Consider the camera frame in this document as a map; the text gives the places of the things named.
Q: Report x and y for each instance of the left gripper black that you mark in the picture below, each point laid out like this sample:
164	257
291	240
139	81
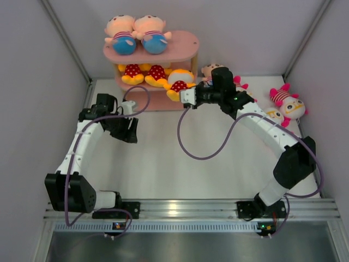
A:
128	135

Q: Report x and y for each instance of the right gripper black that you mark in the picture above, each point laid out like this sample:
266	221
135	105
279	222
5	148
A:
202	85

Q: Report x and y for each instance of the small baby doll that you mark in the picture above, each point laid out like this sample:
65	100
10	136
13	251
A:
207	72

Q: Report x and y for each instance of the yellow plush red dotted dress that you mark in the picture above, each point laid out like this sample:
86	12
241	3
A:
132	74

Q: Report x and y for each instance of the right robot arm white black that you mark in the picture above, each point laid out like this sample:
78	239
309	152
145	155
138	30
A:
296	156

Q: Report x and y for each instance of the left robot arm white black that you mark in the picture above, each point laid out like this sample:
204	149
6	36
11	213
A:
68	187

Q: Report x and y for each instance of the pink three-tier shelf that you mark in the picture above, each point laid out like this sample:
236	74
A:
181	53

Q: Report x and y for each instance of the white plush yellow glasses front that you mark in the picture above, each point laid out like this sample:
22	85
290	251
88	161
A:
278	116

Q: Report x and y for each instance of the white plush yellow glasses right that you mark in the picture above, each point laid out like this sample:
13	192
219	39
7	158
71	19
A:
289	104

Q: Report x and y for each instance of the right baby doll blue pants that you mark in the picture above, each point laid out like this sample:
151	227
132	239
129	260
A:
149	30

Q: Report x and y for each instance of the baby doll blue pants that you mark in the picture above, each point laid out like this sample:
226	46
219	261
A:
149	30
119	31

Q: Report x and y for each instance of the left baby doll blue pants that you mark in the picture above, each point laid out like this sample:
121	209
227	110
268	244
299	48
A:
119	31

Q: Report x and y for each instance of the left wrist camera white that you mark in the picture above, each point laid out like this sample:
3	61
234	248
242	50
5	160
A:
128	107

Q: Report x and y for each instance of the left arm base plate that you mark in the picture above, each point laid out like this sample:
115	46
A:
128	209

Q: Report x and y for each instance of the perforated cable duct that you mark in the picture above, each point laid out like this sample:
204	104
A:
166	227

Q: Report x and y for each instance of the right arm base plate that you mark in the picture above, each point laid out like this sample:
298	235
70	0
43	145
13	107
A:
249	210

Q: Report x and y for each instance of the aluminium mounting rail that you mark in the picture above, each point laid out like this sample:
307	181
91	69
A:
310	209

